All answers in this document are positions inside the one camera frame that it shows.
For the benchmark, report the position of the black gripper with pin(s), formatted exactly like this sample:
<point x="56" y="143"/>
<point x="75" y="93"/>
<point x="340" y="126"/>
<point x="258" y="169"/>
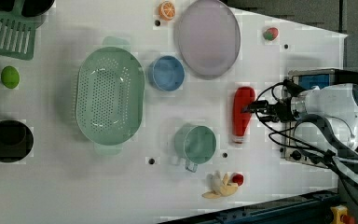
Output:
<point x="279" y="112"/>

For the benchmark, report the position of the green metal cup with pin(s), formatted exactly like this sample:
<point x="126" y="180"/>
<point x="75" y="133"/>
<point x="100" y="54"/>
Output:
<point x="196" y="144"/>

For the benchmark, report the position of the blue plastic bowl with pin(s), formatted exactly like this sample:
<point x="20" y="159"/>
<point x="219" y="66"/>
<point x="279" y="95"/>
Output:
<point x="166" y="73"/>

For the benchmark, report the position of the grey round plate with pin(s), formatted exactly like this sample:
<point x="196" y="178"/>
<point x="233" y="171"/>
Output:
<point x="209" y="38"/>

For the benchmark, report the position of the small plush tomato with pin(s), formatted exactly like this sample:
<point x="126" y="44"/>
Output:
<point x="238" y="179"/>

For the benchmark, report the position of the green plastic spatula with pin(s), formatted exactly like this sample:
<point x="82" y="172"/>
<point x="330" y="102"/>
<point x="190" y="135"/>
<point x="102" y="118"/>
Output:
<point x="17" y="33"/>

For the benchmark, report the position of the plush strawberry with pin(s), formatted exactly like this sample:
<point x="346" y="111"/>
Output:
<point x="271" y="34"/>

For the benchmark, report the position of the plush orange slice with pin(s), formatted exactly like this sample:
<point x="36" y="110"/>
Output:
<point x="166" y="10"/>

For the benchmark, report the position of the green plastic colander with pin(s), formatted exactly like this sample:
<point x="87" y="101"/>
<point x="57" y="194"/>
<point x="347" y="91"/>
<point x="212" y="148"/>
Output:
<point x="110" y="96"/>

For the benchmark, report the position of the red plush ketchup bottle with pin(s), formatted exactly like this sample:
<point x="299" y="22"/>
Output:
<point x="242" y="98"/>

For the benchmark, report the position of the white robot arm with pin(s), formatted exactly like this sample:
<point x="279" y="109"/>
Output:
<point x="325" y="124"/>

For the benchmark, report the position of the green plush lime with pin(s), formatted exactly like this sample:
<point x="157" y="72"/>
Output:
<point x="10" y="77"/>

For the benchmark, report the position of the blue metal frame rail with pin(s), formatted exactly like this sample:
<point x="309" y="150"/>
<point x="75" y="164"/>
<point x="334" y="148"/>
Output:
<point x="310" y="208"/>

